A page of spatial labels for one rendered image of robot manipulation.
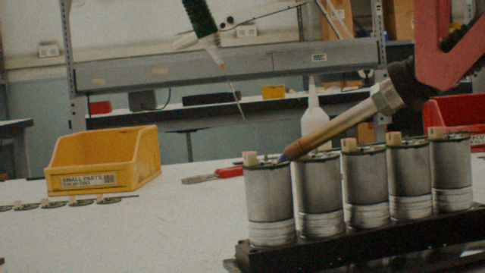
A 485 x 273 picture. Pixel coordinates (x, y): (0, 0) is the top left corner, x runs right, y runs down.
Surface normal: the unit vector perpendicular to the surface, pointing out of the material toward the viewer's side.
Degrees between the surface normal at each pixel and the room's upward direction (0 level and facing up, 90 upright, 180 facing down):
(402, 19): 89
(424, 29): 99
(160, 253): 0
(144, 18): 90
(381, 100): 89
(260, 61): 90
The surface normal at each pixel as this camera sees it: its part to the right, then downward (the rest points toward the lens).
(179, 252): -0.09, -0.99
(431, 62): -0.49, 0.28
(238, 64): 0.05, 0.09
